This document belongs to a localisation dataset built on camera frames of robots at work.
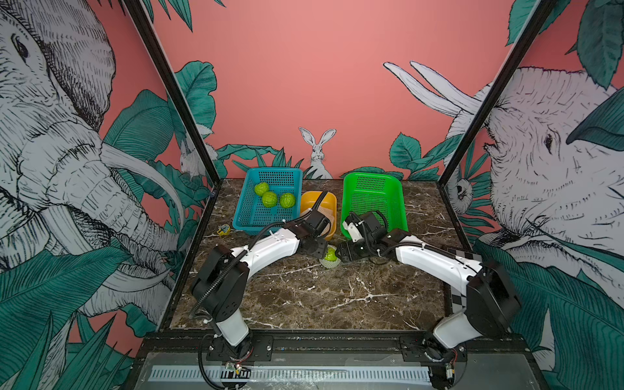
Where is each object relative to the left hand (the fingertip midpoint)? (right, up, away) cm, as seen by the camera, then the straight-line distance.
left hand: (319, 244), depth 89 cm
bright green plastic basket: (+24, +21, +29) cm, 43 cm away
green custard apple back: (-27, +22, +21) cm, 41 cm away
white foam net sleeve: (+4, -8, -1) cm, 9 cm away
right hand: (+8, -1, -4) cm, 9 cm away
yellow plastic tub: (+3, +14, +18) cm, 22 cm away
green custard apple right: (-14, +17, +16) cm, 27 cm away
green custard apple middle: (-22, +17, +15) cm, 32 cm away
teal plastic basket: (-31, +10, +17) cm, 37 cm away
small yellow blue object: (-40, +4, +12) cm, 42 cm away
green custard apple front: (+4, -4, -1) cm, 6 cm away
